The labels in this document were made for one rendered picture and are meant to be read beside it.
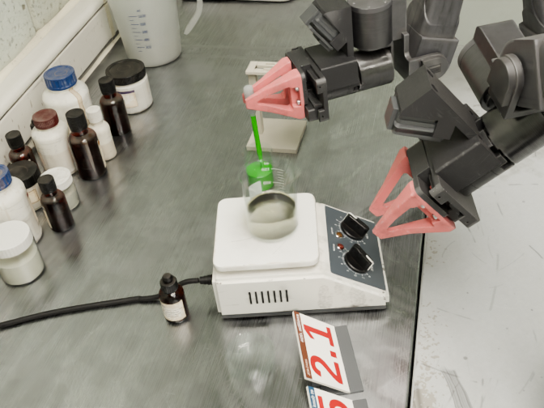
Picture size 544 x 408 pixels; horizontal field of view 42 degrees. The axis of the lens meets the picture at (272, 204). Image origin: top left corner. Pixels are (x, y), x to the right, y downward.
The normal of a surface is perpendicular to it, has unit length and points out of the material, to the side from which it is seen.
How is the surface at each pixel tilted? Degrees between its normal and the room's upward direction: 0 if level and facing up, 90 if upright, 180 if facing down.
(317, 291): 90
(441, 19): 76
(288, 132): 0
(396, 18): 90
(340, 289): 90
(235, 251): 0
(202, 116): 0
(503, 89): 90
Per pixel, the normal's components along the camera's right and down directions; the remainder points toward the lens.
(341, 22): 0.29, 0.59
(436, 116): -0.01, 0.65
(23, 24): 0.97, 0.07
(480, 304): -0.09, -0.76
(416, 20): -0.94, 0.02
